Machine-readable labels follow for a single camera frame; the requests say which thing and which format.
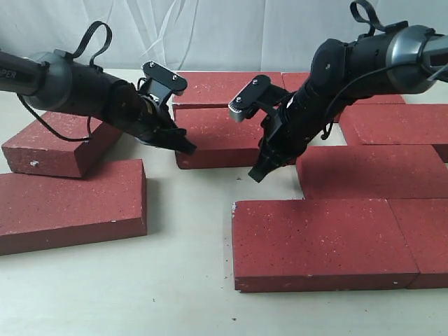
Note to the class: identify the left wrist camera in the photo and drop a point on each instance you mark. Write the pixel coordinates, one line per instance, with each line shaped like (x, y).
(159, 83)

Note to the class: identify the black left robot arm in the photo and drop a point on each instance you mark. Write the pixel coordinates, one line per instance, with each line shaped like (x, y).
(53, 81)

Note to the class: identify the red brick third row right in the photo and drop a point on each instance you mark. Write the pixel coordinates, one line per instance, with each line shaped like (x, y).
(385, 171)

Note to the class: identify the red brick right second row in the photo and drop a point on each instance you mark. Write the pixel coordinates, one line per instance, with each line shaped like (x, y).
(396, 124)

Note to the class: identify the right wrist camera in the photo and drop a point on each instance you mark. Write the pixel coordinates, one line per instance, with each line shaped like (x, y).
(258, 94)

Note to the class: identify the right gripper black orange finger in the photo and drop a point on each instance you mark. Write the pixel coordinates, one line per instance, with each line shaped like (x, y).
(264, 165)

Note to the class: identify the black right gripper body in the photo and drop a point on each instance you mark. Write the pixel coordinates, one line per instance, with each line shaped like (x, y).
(301, 116)

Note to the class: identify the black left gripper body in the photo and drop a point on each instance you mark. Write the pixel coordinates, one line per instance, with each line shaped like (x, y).
(142, 118)

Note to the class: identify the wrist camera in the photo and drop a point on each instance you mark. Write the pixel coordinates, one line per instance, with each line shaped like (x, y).
(258, 94)
(159, 83)

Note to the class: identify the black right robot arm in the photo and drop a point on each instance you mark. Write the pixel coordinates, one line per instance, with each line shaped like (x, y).
(408, 61)

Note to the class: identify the white fabric backdrop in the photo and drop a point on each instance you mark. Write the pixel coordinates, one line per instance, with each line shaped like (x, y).
(184, 35)

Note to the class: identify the red brick with metal studs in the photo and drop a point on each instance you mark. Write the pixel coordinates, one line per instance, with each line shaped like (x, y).
(34, 150)

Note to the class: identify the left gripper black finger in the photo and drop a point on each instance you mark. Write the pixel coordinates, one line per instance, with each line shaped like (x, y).
(179, 143)

